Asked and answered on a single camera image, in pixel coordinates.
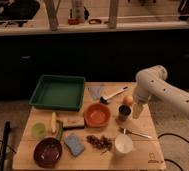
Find orange bowl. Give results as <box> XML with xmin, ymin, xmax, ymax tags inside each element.
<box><xmin>84</xmin><ymin>103</ymin><xmax>111</xmax><ymax>127</ymax></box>

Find wooden block with black base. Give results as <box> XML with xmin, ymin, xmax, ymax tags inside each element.
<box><xmin>63</xmin><ymin>117</ymin><xmax>85</xmax><ymax>130</ymax></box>

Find white bottle on shelf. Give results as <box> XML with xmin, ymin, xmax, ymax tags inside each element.
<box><xmin>71</xmin><ymin>0</ymin><xmax>85</xmax><ymax>23</ymax></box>

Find black stand pole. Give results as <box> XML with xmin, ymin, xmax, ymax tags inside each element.
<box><xmin>0</xmin><ymin>122</ymin><xmax>11</xmax><ymax>171</ymax></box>

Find dark metal cup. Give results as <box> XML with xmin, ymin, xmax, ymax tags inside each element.
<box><xmin>118</xmin><ymin>105</ymin><xmax>131</xmax><ymax>121</ymax></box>

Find light blue cloth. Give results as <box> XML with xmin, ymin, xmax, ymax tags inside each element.
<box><xmin>88</xmin><ymin>85</ymin><xmax>104</xmax><ymax>100</ymax></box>

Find silver fork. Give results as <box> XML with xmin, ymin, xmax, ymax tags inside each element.
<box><xmin>119</xmin><ymin>127</ymin><xmax>152</xmax><ymax>139</ymax></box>

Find dark purple bowl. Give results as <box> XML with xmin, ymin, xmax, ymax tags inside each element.
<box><xmin>33</xmin><ymin>137</ymin><xmax>62</xmax><ymax>168</ymax></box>

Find bunch of dark grapes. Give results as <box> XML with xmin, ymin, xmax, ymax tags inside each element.
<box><xmin>86</xmin><ymin>135</ymin><xmax>112</xmax><ymax>150</ymax></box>

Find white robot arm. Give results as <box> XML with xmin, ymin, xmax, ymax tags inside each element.
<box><xmin>133</xmin><ymin>65</ymin><xmax>189</xmax><ymax>119</ymax></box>

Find green plastic tray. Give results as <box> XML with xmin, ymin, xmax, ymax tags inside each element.
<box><xmin>29</xmin><ymin>75</ymin><xmax>85</xmax><ymax>111</ymax></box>

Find black cable on floor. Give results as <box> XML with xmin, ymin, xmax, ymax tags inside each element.
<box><xmin>157</xmin><ymin>132</ymin><xmax>189</xmax><ymax>171</ymax></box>

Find orange yellow apple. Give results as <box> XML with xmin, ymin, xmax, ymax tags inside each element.
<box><xmin>123</xmin><ymin>95</ymin><xmax>133</xmax><ymax>106</ymax></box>

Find black bag on shelf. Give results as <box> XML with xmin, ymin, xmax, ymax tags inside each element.
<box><xmin>0</xmin><ymin>0</ymin><xmax>40</xmax><ymax>27</ymax></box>

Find white cup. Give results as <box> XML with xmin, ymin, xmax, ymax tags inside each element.
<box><xmin>114</xmin><ymin>134</ymin><xmax>133</xmax><ymax>155</ymax></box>

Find blue sponge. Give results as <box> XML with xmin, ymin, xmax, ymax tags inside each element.
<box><xmin>64</xmin><ymin>133</ymin><xmax>85</xmax><ymax>157</ymax></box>

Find green curved vegetable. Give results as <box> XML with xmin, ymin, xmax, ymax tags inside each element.
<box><xmin>56</xmin><ymin>120</ymin><xmax>63</xmax><ymax>141</ymax></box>

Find small green bowl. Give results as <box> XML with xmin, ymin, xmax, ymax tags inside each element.
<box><xmin>31</xmin><ymin>123</ymin><xmax>47</xmax><ymax>140</ymax></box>

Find yellow banana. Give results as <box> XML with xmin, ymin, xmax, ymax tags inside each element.
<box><xmin>51</xmin><ymin>112</ymin><xmax>57</xmax><ymax>134</ymax></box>

